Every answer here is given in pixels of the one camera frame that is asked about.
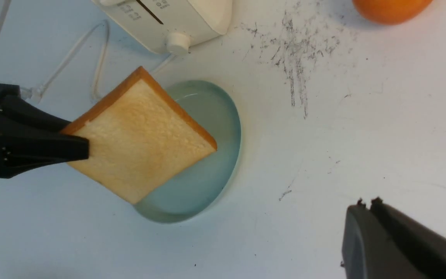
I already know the orange persimmon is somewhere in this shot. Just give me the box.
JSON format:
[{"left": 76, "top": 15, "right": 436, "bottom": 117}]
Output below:
[{"left": 352, "top": 0, "right": 432, "bottom": 25}]

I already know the white power cable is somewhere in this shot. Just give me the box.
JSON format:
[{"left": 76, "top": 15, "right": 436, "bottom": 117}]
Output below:
[{"left": 21, "top": 20, "right": 177, "bottom": 104}]

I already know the toast slice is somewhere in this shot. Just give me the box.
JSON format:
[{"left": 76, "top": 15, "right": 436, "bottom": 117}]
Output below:
[{"left": 61, "top": 67, "right": 218, "bottom": 204}]

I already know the white two-slot toaster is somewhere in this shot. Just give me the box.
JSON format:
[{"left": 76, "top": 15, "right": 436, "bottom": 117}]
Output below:
[{"left": 94, "top": 0, "right": 233, "bottom": 55}]

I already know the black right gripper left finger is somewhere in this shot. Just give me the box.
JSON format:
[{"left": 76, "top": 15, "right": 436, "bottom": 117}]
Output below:
[{"left": 341, "top": 199, "right": 421, "bottom": 279}]

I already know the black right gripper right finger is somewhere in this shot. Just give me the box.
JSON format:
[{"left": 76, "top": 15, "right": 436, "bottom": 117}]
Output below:
[{"left": 370, "top": 197, "right": 446, "bottom": 279}]

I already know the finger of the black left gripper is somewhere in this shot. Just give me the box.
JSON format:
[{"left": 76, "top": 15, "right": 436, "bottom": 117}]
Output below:
[
  {"left": 0, "top": 84, "right": 70, "bottom": 132},
  {"left": 0, "top": 116, "right": 89, "bottom": 179}
]

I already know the light blue plate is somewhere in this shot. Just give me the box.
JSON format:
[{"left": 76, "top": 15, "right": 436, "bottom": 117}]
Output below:
[{"left": 134, "top": 81, "right": 242, "bottom": 224}]

